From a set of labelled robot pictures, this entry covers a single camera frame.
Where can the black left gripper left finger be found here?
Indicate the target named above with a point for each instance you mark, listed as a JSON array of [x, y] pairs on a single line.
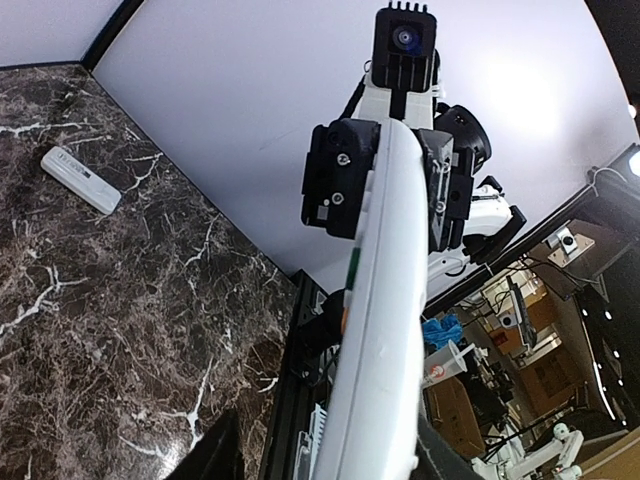
[[218, 454]]

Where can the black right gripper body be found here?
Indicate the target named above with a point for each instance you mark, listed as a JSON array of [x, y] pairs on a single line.
[[342, 154]]

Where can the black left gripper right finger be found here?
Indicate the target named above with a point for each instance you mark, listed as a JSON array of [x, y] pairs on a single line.
[[436, 459]]

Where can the white remote control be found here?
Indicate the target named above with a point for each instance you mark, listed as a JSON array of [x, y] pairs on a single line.
[[80, 180], [372, 418]]

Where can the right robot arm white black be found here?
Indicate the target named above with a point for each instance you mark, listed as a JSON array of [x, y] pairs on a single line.
[[492, 224]]

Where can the cardboard box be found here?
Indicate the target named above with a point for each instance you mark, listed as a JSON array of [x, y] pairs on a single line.
[[454, 419]]

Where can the clear plastic cup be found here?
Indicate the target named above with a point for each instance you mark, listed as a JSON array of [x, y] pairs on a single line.
[[445, 363]]

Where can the blue cloth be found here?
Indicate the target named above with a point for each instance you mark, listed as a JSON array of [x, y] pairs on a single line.
[[438, 333]]

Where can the white slotted cable duct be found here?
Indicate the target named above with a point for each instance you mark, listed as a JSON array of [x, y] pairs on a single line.
[[308, 445]]

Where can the black front table rail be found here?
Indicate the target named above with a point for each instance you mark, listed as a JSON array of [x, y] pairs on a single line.
[[301, 385]]

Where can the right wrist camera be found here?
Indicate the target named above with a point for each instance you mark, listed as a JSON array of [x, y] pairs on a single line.
[[404, 56]]

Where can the black right frame post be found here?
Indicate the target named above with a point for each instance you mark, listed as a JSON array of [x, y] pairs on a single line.
[[52, 32]]

